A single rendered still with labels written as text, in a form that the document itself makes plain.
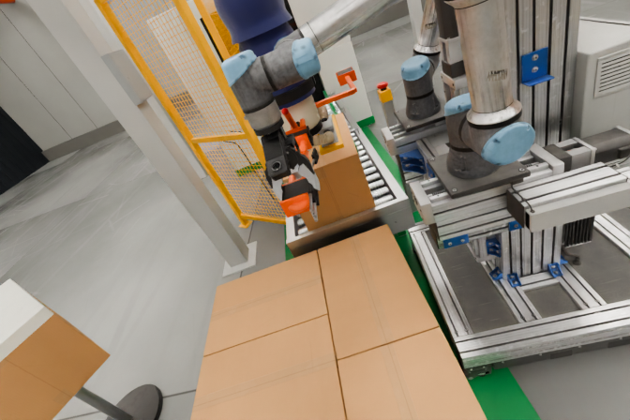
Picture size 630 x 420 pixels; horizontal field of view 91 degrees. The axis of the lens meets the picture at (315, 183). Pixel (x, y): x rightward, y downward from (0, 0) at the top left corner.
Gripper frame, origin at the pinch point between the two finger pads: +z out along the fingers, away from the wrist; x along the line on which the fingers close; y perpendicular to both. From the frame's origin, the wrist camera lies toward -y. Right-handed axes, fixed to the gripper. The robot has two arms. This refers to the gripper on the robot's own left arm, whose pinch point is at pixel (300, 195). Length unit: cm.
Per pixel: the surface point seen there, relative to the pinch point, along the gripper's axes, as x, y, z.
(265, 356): 44, 4, 71
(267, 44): 0, 50, -30
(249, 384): 50, -6, 71
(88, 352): 126, 15, 54
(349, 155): -13, 69, 31
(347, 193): -6, 67, 51
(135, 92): 94, 122, -28
